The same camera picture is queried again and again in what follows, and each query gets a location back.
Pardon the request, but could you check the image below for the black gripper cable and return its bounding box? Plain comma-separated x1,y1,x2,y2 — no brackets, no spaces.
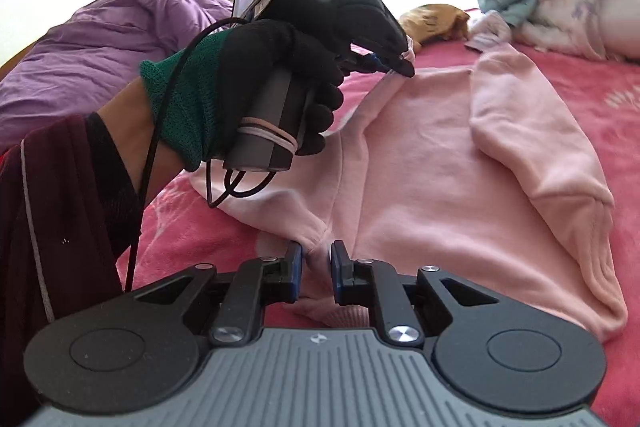
124,17,279,295

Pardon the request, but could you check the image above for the black gloved left hand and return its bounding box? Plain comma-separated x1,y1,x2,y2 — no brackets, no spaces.
140,0,414,172

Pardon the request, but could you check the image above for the left forearm maroon sleeve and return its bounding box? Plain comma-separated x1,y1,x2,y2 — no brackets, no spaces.
0,76,187,427

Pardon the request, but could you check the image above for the purple quilt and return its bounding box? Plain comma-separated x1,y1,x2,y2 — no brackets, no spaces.
1,0,232,152

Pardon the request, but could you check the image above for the pink floral bed blanket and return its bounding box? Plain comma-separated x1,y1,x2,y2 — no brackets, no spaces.
134,42,639,426

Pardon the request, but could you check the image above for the small yellow brown garment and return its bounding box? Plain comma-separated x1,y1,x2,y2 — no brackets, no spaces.
399,3,470,53

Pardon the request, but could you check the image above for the white pillow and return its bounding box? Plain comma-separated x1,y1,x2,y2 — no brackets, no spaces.
599,0,640,62

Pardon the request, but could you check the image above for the pink sweatshirt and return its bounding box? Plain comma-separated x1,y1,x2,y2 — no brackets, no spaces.
202,46,628,340

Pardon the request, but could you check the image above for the white purple floral garment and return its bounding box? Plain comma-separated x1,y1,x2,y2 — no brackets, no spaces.
465,0,630,61

